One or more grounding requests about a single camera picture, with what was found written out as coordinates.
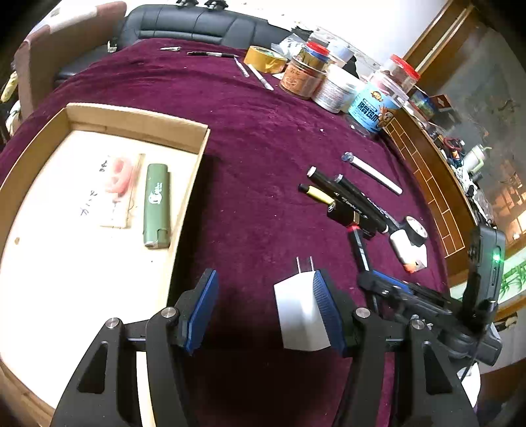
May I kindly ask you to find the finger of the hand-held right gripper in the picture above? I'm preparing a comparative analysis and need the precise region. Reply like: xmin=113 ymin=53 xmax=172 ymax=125
xmin=372 ymin=287 xmax=440 ymax=327
xmin=357 ymin=269 xmax=453 ymax=308

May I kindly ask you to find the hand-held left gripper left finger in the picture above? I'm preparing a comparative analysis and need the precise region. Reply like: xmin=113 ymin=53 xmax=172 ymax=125
xmin=51 ymin=269 xmax=220 ymax=427

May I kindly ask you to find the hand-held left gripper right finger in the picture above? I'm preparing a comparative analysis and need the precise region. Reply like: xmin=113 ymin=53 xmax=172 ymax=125
xmin=312 ymin=269 xmax=481 ymax=427

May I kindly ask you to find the white power adapter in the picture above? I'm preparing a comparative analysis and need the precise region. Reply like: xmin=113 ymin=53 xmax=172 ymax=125
xmin=274 ymin=257 xmax=331 ymax=351

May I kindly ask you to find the small white box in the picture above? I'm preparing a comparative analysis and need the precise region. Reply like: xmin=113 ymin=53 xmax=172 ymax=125
xmin=388 ymin=230 xmax=428 ymax=274

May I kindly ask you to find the black pen with red tip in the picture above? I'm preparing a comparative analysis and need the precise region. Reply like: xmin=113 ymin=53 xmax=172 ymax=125
xmin=348 ymin=227 xmax=371 ymax=272

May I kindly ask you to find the white tape roll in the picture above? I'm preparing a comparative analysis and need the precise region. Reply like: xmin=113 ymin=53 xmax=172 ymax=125
xmin=405 ymin=215 xmax=429 ymax=247

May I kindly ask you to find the black gold battery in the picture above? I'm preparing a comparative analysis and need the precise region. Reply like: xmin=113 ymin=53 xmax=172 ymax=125
xmin=326 ymin=200 xmax=376 ymax=239

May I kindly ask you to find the black marker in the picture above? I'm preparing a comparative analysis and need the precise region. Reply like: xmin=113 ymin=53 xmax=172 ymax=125
xmin=307 ymin=166 xmax=389 ymax=235
xmin=334 ymin=174 xmax=401 ymax=231

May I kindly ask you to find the yellow pen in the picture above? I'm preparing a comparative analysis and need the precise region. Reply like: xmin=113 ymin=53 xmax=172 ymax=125
xmin=299 ymin=184 xmax=335 ymax=206

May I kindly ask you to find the shallow wooden tray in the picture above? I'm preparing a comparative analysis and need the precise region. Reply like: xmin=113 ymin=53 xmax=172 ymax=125
xmin=0 ymin=102 xmax=211 ymax=427

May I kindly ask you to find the white plastic object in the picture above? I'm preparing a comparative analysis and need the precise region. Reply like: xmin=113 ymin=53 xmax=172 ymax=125
xmin=456 ymin=363 xmax=482 ymax=411

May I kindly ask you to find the wooden sideboard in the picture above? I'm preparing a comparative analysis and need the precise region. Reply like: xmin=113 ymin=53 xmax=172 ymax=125
xmin=384 ymin=99 xmax=490 ymax=286

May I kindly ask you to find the white tube with blue cap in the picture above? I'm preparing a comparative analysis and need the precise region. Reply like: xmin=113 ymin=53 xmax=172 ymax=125
xmin=343 ymin=153 xmax=403 ymax=195

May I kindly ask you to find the white kettle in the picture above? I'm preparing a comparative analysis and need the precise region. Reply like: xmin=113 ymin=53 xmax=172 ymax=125
xmin=464 ymin=145 xmax=492 ymax=174

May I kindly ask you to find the green lighter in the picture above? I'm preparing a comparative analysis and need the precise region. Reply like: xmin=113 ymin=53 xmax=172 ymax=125
xmin=142 ymin=163 xmax=171 ymax=249

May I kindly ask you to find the pink plastic piece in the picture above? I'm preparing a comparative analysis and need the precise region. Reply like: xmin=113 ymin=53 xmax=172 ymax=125
xmin=106 ymin=156 xmax=134 ymax=193

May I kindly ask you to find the blue label plastic jar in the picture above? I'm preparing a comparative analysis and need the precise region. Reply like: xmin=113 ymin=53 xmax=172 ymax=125
xmin=348 ymin=55 xmax=420 ymax=136

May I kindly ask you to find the silver round tin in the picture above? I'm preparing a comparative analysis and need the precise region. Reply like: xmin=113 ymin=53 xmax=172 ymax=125
xmin=311 ymin=66 xmax=366 ymax=113

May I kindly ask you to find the brown round tin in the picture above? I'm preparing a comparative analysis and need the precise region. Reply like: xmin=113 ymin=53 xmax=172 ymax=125
xmin=279 ymin=57 xmax=327 ymax=100

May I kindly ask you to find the dark cloth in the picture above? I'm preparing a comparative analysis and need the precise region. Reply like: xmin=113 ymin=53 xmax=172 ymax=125
xmin=343 ymin=55 xmax=363 ymax=79

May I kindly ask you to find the grey round container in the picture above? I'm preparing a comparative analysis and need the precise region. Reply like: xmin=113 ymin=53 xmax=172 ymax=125
xmin=324 ymin=39 xmax=358 ymax=68

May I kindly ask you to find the gold jar with red lid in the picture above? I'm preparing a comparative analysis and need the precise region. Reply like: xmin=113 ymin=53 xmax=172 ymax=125
xmin=302 ymin=41 xmax=331 ymax=70

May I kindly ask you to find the yellow tape roll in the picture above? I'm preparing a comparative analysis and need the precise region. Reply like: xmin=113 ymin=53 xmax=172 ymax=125
xmin=244 ymin=46 xmax=288 ymax=75

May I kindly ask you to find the black leather sofa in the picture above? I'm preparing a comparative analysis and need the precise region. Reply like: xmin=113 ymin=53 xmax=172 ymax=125
xmin=55 ymin=4 xmax=297 ymax=80

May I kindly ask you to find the yellow object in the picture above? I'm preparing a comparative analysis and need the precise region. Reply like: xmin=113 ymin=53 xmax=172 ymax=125
xmin=0 ymin=70 xmax=20 ymax=103

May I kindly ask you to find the brown chair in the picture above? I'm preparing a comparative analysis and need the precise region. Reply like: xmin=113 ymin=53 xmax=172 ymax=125
xmin=14 ymin=0 xmax=128 ymax=120

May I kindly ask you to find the black cable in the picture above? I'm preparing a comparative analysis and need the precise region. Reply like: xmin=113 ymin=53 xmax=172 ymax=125
xmin=458 ymin=334 xmax=486 ymax=380

